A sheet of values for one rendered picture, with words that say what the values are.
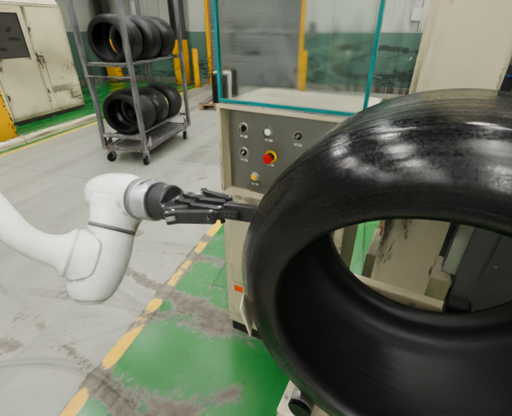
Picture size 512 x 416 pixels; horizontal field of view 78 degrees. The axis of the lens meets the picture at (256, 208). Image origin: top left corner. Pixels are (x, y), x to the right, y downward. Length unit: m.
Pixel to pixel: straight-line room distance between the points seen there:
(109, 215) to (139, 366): 1.29
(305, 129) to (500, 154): 0.88
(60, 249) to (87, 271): 0.07
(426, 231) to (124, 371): 1.59
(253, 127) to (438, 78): 0.74
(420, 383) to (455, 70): 0.59
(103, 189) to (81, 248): 0.13
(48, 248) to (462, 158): 0.69
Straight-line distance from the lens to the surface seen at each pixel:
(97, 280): 0.73
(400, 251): 0.83
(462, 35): 0.69
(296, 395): 0.69
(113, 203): 0.72
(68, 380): 2.01
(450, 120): 0.37
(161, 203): 0.65
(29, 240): 0.75
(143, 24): 4.41
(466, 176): 0.34
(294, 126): 1.18
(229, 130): 1.32
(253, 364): 1.82
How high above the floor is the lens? 1.52
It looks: 30 degrees down
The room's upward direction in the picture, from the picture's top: straight up
